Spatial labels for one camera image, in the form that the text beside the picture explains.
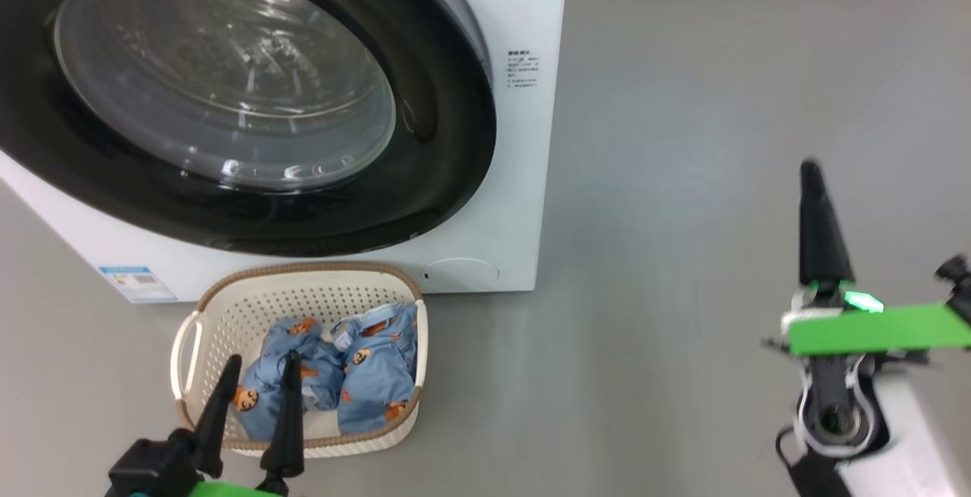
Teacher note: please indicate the blue energy label sticker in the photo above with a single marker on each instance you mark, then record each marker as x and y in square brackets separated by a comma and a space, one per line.
[136, 284]

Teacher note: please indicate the round white filter cover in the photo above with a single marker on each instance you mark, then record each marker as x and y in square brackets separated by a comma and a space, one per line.
[463, 275]

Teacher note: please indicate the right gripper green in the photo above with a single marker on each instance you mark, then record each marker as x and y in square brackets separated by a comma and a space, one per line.
[872, 330]

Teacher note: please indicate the black washing machine door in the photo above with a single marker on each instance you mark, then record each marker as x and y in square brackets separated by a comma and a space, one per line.
[440, 163]

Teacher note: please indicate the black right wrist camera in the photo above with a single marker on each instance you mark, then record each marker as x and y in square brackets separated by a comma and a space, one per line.
[957, 269]

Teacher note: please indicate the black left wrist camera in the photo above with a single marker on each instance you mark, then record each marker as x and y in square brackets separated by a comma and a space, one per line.
[152, 470]

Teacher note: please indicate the white front-load washing machine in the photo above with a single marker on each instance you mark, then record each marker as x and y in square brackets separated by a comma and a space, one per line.
[523, 178]

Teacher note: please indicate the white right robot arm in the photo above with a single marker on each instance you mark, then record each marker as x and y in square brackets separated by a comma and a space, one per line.
[918, 444]

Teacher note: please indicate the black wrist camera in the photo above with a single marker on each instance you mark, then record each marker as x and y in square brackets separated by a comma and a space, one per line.
[152, 470]
[957, 269]

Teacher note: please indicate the cream perforated laundry basket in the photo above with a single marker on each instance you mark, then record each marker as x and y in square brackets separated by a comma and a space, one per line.
[303, 307]

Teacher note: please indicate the blue cartoon print garment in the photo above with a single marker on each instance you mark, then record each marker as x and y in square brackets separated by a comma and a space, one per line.
[379, 391]
[265, 364]

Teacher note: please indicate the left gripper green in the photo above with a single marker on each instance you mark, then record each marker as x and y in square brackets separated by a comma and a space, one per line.
[227, 490]

